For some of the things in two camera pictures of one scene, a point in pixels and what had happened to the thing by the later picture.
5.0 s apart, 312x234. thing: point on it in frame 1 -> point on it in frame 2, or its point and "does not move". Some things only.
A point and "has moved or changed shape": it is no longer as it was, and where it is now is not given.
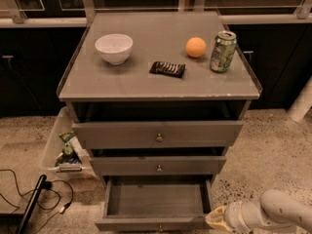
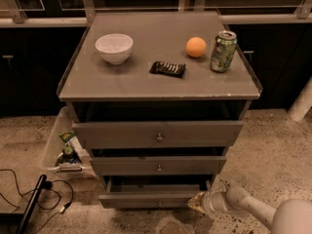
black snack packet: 172,69 does not move
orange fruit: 195,47 does not move
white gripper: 232,214 -> 210,203
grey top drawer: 154,135 does not move
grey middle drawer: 120,166 does not move
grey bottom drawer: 155,204 has moved or changed shape
